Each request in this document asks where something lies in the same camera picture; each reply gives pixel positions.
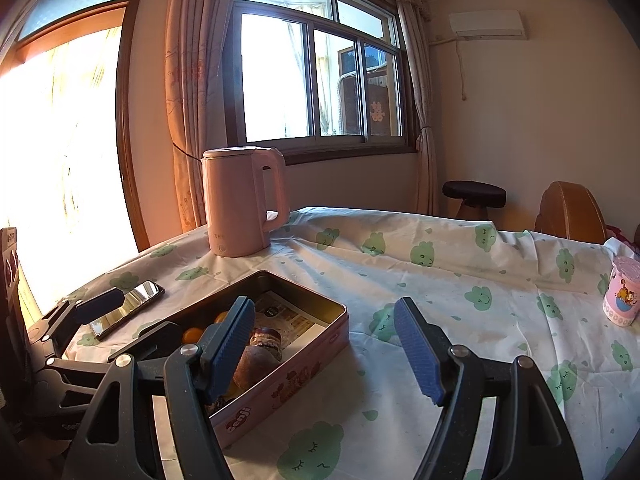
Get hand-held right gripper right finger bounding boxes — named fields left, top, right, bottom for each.
left=392, top=296, right=586, bottom=480

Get black smartphone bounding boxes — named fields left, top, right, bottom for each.
left=89, top=280, right=166, bottom=341

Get dark round stool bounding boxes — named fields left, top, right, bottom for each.
left=442, top=180, right=507, bottom=221

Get pink electric kettle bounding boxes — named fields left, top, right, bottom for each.
left=201, top=146, right=291, bottom=259

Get wooden framed glass door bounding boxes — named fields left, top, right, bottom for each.
left=0, top=0, right=151, bottom=321

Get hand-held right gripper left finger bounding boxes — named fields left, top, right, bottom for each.
left=62, top=296, right=257, bottom=480

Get sliding glass window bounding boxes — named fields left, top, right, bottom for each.
left=225, top=0, right=418, bottom=166

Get printed paper sheet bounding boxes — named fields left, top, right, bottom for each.
left=252, top=290, right=326, bottom=353

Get pale tied curtain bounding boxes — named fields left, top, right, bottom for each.
left=397, top=0, right=446, bottom=218

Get pink metal tin box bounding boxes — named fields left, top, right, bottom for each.
left=107, top=270, right=349, bottom=448

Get white tablecloth green prints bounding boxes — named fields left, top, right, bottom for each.
left=10, top=206, right=640, bottom=480

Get pink cartoon cup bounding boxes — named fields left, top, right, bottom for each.
left=601, top=255, right=640, bottom=327

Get air conditioner pipe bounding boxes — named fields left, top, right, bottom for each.
left=430, top=35, right=471, bottom=102

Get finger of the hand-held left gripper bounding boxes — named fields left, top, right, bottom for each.
left=27, top=287, right=126, bottom=346
left=47, top=320, right=182, bottom=377

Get brown passion fruit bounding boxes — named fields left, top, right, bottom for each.
left=232, top=342, right=273, bottom=391

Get white air conditioner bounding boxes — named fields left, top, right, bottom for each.
left=448, top=10, right=528, bottom=41

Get pink patterned curtain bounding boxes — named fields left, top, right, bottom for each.
left=165, top=0, right=243, bottom=233

